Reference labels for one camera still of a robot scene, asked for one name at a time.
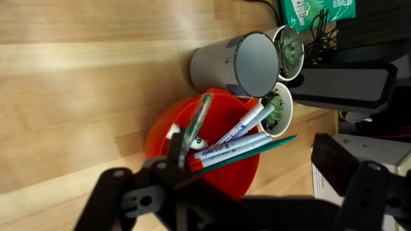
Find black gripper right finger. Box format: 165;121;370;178
311;132;393;231

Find orange plastic bowl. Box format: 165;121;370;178
144;87;262;200

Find grey-blue marker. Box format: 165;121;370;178
233;104;276;138

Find grey cylindrical can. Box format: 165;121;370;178
189;30;282;98

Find fat white marker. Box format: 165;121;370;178
166;121;210;151

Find clear marker green cap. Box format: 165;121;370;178
178;92;215;168

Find light blue marker red cap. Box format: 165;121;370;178
190;136;274;173
188;130;269;161

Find large white succulent pot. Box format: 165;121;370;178
267;24;306;82

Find thin green pen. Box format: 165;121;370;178
194;133;300;177

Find black speaker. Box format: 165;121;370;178
291;62;399;112
336;0;411;65

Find green wipes package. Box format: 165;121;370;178
280;0;359;33

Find small white succulent pot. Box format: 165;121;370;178
259;80;296;138

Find tangled black cables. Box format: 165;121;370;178
305;7;341;69

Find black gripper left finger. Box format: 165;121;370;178
75;130;190;231

